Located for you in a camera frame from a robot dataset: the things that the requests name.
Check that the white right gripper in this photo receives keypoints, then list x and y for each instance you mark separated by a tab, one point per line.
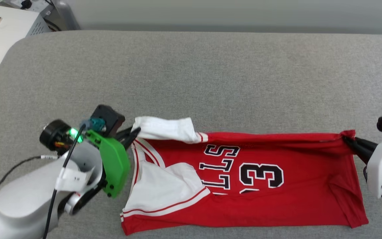
381	166

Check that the power strip with black plug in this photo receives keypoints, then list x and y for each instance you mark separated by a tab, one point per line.
25	4

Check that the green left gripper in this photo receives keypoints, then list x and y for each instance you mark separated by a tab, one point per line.
114	166

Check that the red white basketball jersey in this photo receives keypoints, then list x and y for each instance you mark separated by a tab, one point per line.
277	205

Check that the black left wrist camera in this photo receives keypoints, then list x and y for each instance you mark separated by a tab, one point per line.
109	119

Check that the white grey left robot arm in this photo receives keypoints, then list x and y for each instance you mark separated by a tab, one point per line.
22	202

